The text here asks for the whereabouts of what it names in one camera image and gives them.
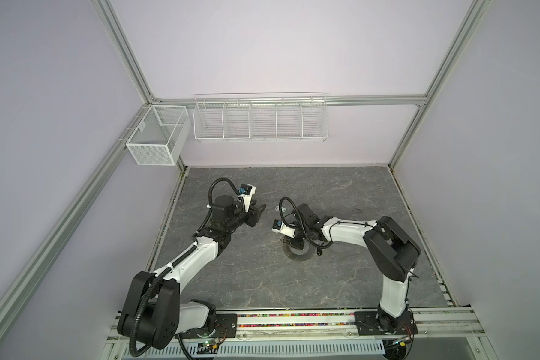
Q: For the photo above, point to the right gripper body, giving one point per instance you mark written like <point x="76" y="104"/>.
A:
<point x="295" y="241"/>

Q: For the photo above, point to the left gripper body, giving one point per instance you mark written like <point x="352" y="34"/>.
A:
<point x="250" y="218"/>

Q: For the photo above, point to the grey perforated ring disc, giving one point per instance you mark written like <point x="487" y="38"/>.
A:
<point x="306" y="253"/>

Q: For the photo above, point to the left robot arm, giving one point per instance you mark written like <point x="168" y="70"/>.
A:
<point x="153" y="313"/>

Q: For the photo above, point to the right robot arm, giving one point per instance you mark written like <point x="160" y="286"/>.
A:
<point x="392" y="249"/>

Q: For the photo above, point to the white mesh box basket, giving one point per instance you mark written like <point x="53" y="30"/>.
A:
<point x="160" y="135"/>

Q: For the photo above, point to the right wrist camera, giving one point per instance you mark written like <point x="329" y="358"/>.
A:
<point x="280" y="227"/>

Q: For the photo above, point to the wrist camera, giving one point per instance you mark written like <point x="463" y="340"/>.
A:
<point x="246" y="194"/>
<point x="280" y="227"/>

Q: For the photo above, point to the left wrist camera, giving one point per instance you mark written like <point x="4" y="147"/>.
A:
<point x="246" y="194"/>

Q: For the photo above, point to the white wire shelf basket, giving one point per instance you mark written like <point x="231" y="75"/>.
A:
<point x="261" y="117"/>

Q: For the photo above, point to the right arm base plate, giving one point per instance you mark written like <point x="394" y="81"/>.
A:
<point x="366" y="323"/>

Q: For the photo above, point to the white vented cable duct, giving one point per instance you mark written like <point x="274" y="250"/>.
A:
<point x="288" y="349"/>

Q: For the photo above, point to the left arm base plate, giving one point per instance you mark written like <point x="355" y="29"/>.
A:
<point x="219" y="325"/>

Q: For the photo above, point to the aluminium mounting rail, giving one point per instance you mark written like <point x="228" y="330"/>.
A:
<point x="338" y="323"/>

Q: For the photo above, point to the aluminium frame profile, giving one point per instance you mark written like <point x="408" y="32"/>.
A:
<point x="65" y="97"/>

